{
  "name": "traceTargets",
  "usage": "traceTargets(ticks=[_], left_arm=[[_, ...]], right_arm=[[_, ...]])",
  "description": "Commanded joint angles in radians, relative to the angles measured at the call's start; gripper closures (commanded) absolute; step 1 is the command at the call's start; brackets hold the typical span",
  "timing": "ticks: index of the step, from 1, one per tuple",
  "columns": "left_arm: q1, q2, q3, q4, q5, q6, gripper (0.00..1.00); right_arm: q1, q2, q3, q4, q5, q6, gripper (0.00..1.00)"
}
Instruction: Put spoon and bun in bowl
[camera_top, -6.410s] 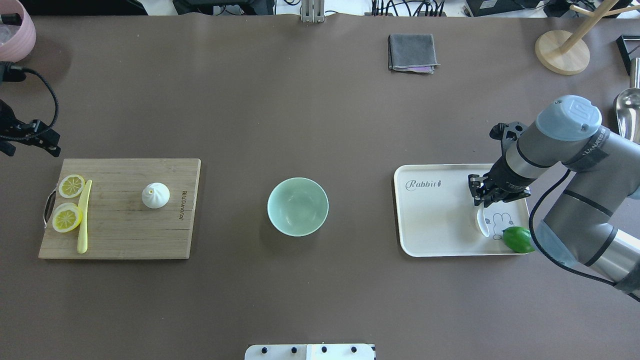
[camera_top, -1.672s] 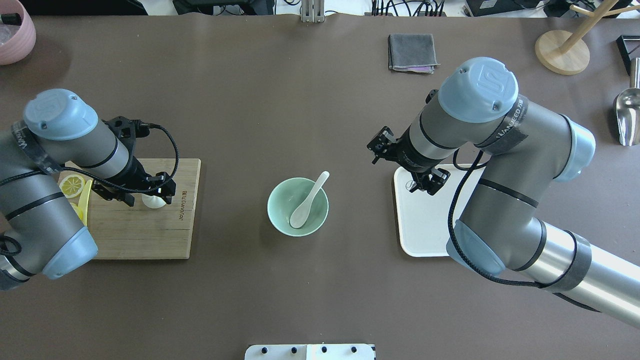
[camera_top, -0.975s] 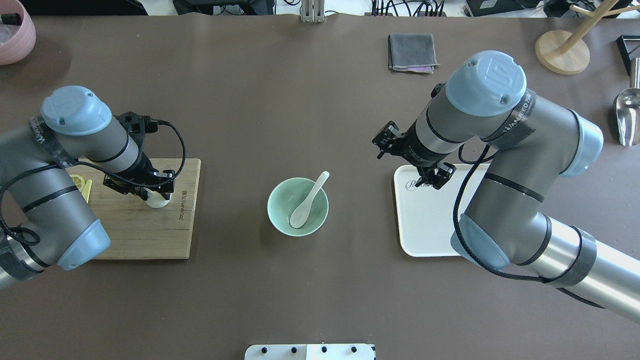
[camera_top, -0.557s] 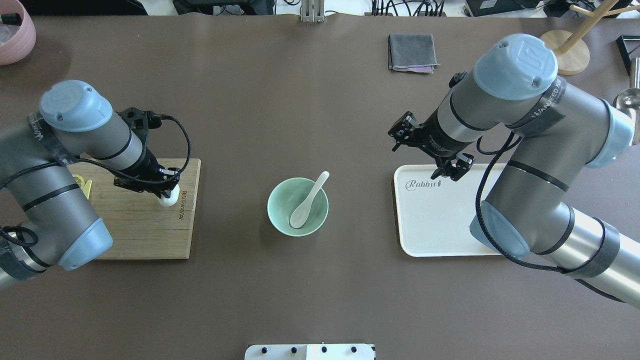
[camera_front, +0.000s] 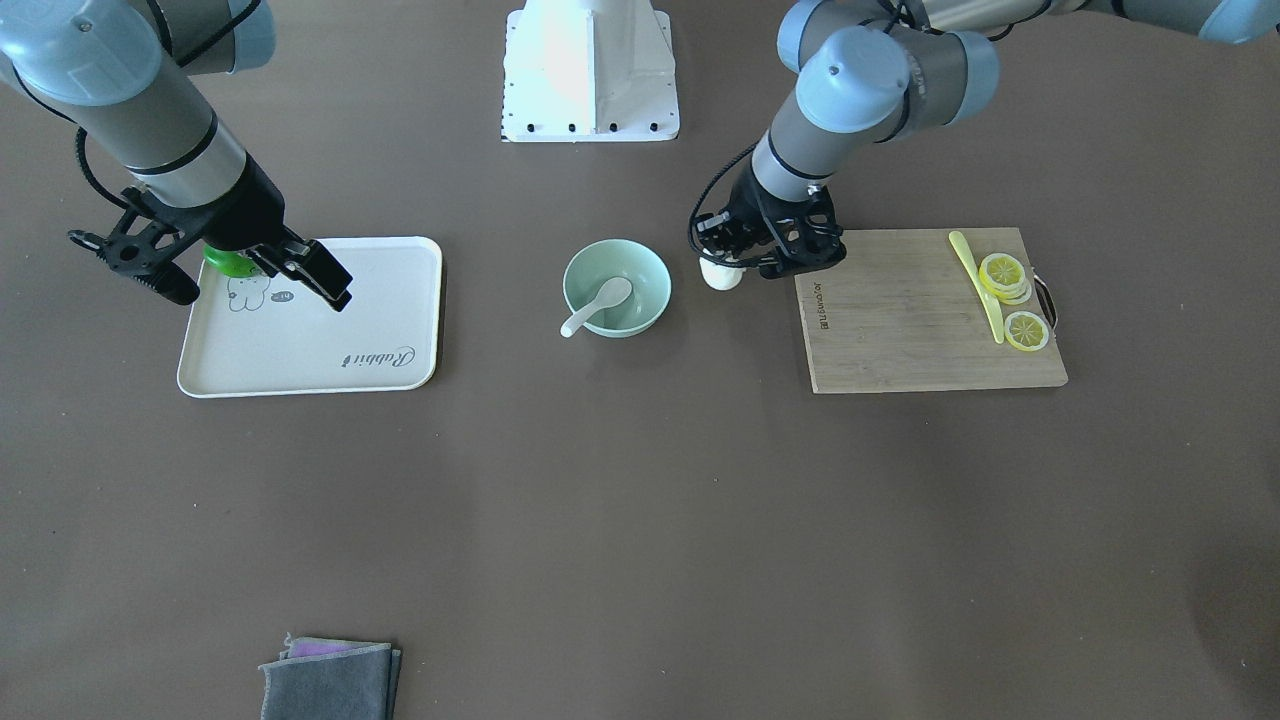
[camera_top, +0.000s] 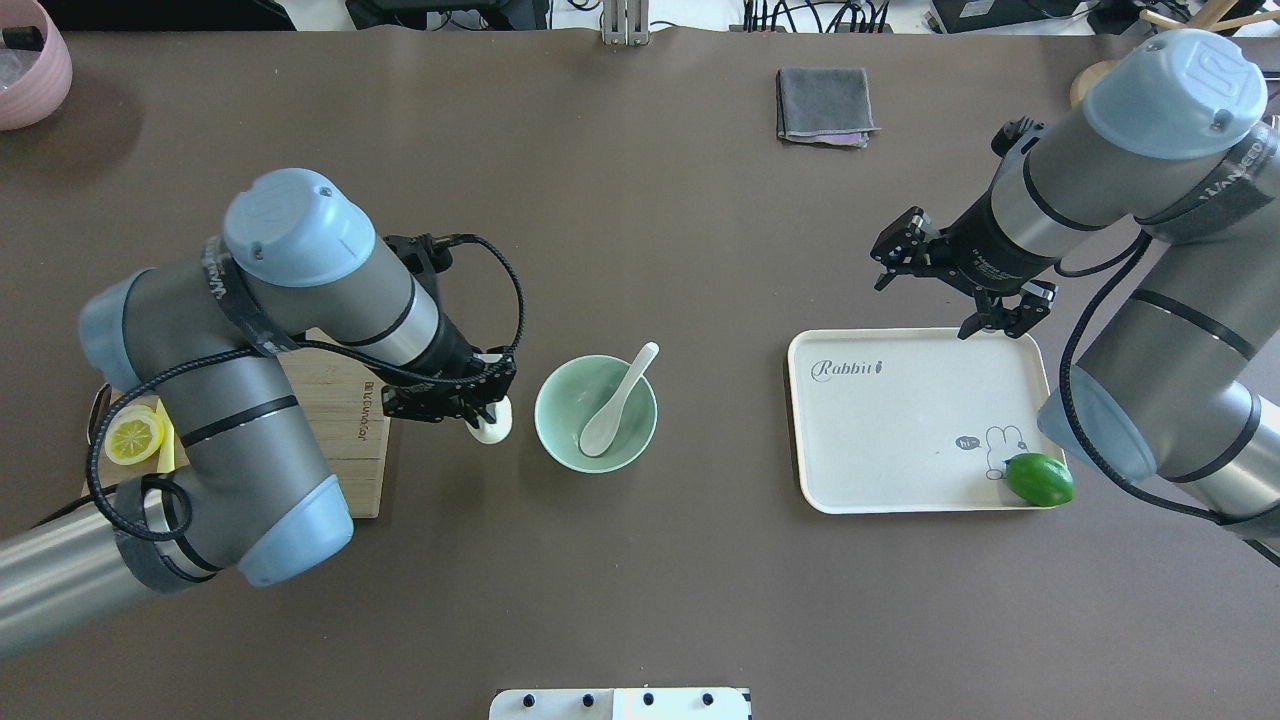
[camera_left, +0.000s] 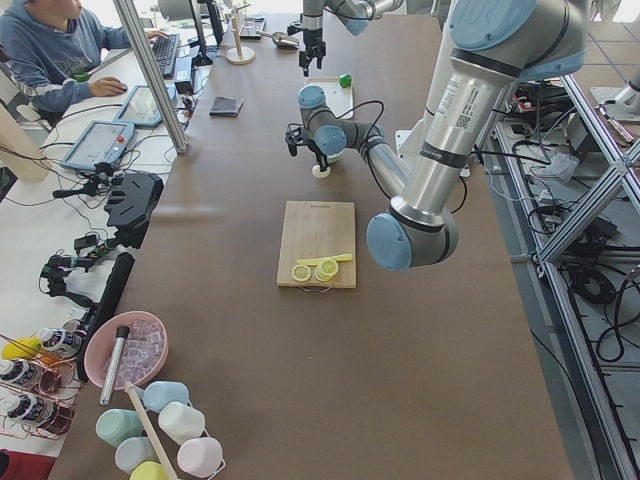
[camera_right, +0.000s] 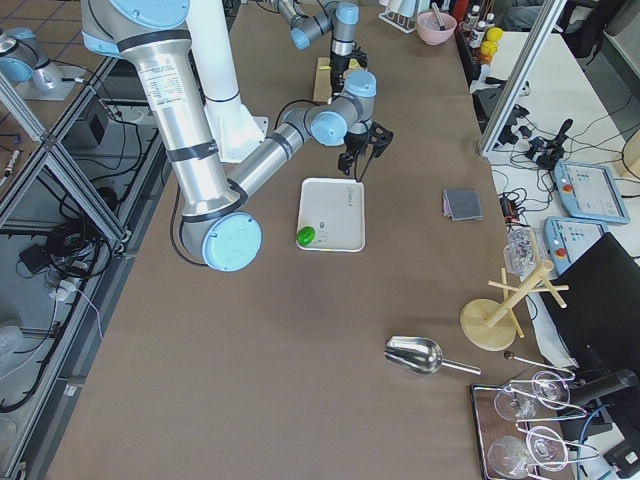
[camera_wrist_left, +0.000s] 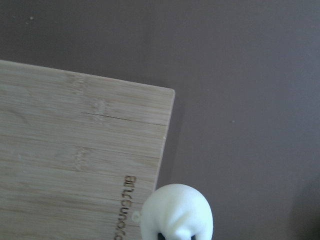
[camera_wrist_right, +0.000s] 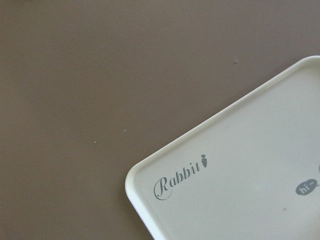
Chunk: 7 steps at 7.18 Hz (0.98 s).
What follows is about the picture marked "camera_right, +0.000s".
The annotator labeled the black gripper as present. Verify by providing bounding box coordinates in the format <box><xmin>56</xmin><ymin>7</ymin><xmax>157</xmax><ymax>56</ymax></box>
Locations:
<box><xmin>337</xmin><ymin>122</ymin><xmax>393</xmax><ymax>175</ymax></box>
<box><xmin>329</xmin><ymin>42</ymin><xmax>368</xmax><ymax>101</ymax></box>

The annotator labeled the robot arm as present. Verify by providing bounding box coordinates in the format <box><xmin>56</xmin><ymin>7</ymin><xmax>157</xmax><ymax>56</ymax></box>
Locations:
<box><xmin>81</xmin><ymin>1</ymin><xmax>392</xmax><ymax>272</ymax></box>
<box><xmin>269</xmin><ymin>0</ymin><xmax>368</xmax><ymax>100</ymax></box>

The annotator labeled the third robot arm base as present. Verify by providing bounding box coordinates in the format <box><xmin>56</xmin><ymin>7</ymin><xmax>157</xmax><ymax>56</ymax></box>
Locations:
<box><xmin>1</xmin><ymin>27</ymin><xmax>73</xmax><ymax>101</ymax></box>

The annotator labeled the pink bowl with ice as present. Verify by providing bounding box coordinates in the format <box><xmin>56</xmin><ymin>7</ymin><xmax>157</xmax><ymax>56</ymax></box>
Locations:
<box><xmin>416</xmin><ymin>11</ymin><xmax>458</xmax><ymax>46</ymax></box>

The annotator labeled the wooden cutting board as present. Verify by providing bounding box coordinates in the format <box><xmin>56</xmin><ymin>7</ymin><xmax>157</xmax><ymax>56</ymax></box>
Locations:
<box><xmin>312</xmin><ymin>57</ymin><xmax>332</xmax><ymax>103</ymax></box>

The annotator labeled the white serving tray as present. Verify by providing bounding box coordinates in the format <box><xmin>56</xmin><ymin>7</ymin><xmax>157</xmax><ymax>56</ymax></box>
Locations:
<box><xmin>296</xmin><ymin>178</ymin><xmax>365</xmax><ymax>252</ymax></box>

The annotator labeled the green lime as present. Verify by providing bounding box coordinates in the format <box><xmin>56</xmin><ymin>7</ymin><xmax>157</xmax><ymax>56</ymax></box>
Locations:
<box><xmin>296</xmin><ymin>226</ymin><xmax>316</xmax><ymax>246</ymax></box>

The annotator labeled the metal muddler stick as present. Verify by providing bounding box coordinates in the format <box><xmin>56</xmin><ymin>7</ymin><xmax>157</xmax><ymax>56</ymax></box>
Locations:
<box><xmin>431</xmin><ymin>2</ymin><xmax>447</xmax><ymax>31</ymax></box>

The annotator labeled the grey folded cloth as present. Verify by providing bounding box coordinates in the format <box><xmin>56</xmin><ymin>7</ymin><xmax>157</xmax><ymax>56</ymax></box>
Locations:
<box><xmin>442</xmin><ymin>189</ymin><xmax>484</xmax><ymax>221</ymax></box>

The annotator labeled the clear plastic container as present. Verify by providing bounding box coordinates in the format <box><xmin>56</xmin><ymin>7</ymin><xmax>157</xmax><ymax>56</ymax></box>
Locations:
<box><xmin>503</xmin><ymin>227</ymin><xmax>548</xmax><ymax>277</ymax></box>

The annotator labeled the metal ice scoop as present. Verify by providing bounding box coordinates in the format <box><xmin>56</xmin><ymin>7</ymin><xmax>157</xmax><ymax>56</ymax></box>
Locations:
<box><xmin>384</xmin><ymin>336</ymin><xmax>482</xmax><ymax>375</ymax></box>

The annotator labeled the wooden mug tree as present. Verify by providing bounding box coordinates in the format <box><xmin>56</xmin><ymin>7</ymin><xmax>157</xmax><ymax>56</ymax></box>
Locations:
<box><xmin>460</xmin><ymin>229</ymin><xmax>569</xmax><ymax>351</ymax></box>

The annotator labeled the lower teach pendant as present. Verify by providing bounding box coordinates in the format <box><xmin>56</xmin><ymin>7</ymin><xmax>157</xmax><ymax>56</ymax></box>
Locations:
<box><xmin>544</xmin><ymin>216</ymin><xmax>608</xmax><ymax>274</ymax></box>

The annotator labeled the teach pendant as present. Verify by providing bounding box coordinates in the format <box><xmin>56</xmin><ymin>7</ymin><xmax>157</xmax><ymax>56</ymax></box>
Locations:
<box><xmin>553</xmin><ymin>161</ymin><xmax>631</xmax><ymax>224</ymax></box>
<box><xmin>544</xmin><ymin>216</ymin><xmax>608</xmax><ymax>274</ymax></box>

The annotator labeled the upper teach pendant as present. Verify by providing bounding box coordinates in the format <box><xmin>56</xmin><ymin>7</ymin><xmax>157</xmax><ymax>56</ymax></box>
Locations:
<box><xmin>553</xmin><ymin>161</ymin><xmax>631</xmax><ymax>224</ymax></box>

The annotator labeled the wine glass rack tray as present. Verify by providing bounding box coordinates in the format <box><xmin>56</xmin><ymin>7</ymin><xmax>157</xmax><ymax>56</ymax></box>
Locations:
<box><xmin>468</xmin><ymin>382</ymin><xmax>601</xmax><ymax>480</ymax></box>

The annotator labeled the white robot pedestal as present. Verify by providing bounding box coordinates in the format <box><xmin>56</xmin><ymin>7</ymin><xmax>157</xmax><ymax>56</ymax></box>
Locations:
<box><xmin>187</xmin><ymin>0</ymin><xmax>268</xmax><ymax>163</ymax></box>

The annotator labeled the aluminium frame post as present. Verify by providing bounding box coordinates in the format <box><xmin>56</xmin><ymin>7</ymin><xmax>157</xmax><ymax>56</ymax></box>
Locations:
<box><xmin>478</xmin><ymin>0</ymin><xmax>566</xmax><ymax>157</ymax></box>

